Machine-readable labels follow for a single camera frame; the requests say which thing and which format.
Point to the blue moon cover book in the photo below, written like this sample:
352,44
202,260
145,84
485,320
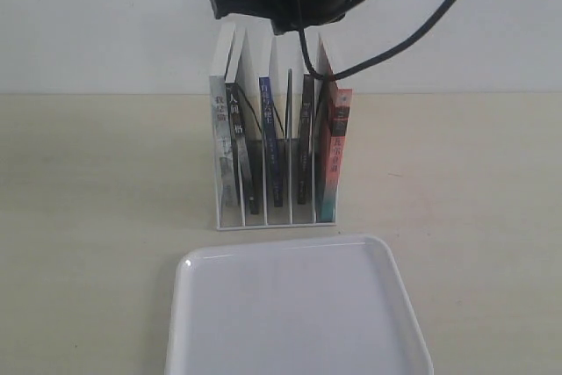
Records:
271,128

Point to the dark maroon book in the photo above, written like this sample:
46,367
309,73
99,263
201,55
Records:
307,114

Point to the red spine book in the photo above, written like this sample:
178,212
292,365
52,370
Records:
333,117

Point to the black spine book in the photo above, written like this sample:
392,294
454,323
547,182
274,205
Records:
243,128

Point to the grey white book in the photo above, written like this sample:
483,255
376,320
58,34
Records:
222,141

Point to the white plastic tray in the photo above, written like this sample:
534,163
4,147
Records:
326,305

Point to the white wire book rack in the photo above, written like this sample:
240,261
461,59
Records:
291,214

